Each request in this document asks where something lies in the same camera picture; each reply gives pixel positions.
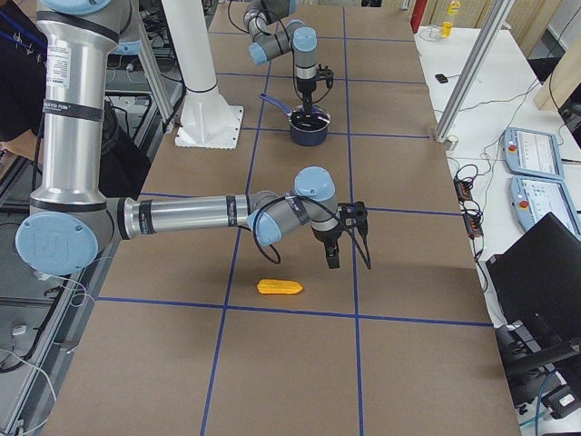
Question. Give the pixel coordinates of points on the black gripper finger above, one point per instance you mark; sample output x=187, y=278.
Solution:
x=307, y=103
x=332, y=254

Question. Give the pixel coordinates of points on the dark blue saucepan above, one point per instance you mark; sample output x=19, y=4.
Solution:
x=299, y=137

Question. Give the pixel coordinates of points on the yellow corn cob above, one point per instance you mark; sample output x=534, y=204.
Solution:
x=279, y=287

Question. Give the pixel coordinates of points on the small black square sensor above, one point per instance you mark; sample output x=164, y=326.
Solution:
x=441, y=78

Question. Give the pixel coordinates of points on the brown paper table mat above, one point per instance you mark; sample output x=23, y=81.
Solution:
x=196, y=333

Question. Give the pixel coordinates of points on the lower teach pendant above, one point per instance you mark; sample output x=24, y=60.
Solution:
x=532, y=198

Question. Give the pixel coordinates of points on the teach pendant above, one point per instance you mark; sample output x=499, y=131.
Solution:
x=532, y=198
x=533, y=153

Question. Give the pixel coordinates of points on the black laptop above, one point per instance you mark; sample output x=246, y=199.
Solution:
x=539, y=276

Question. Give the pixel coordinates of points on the upper teach pendant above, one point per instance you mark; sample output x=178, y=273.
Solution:
x=533, y=153

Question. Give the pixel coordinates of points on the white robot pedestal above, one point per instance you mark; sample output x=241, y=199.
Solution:
x=207, y=120

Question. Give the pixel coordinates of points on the aluminium frame post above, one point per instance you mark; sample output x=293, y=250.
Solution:
x=486, y=38

